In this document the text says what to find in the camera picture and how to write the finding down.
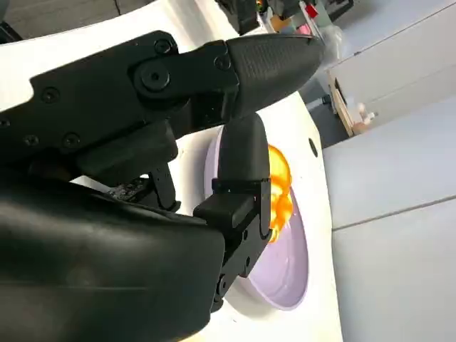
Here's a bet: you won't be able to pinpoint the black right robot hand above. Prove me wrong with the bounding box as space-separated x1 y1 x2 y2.
0 30 327 342

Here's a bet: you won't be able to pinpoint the orange and white bread roll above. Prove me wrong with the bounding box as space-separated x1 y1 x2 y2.
265 144 295 243

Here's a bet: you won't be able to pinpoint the lilac plate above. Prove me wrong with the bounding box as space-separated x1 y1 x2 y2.
203 128 310 310

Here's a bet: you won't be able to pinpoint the wooden board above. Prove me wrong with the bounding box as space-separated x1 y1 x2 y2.
327 76 359 137

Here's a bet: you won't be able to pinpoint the grey partition panel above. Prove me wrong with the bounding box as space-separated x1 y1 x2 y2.
331 199 456 342
320 103 456 231

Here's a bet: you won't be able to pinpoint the small white items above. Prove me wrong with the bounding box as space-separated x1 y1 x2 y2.
352 102 379 130

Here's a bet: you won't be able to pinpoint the clear plastic wrap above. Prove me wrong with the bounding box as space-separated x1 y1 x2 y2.
318 24 345 68

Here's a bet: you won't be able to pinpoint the white cabinet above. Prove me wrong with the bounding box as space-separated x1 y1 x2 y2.
327 0 456 118

